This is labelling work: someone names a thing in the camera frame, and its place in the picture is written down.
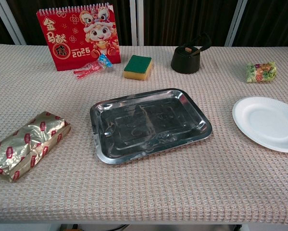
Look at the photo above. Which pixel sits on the white paper plate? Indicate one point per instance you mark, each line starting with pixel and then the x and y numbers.
pixel 264 124

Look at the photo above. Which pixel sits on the stainless steel tray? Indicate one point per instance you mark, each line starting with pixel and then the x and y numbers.
pixel 148 127

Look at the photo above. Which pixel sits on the green yellow sponge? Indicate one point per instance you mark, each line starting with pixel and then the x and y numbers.
pixel 137 66

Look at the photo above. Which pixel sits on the black teapot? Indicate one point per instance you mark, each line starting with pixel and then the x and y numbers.
pixel 184 62

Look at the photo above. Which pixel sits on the clear wrapped candy packet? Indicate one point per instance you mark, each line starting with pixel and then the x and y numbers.
pixel 93 67

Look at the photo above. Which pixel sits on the beige waffle tablecloth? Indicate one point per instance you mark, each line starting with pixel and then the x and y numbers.
pixel 143 190

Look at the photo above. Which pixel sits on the red desk calendar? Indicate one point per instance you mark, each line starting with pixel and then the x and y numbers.
pixel 69 33

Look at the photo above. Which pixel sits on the gold foil package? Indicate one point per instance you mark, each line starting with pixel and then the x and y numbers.
pixel 28 146

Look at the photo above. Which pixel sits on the green colourful snack bag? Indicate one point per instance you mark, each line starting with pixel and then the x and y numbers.
pixel 261 72

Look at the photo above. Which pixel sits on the white partition frame post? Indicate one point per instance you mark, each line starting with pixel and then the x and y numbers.
pixel 11 24
pixel 137 21
pixel 235 24

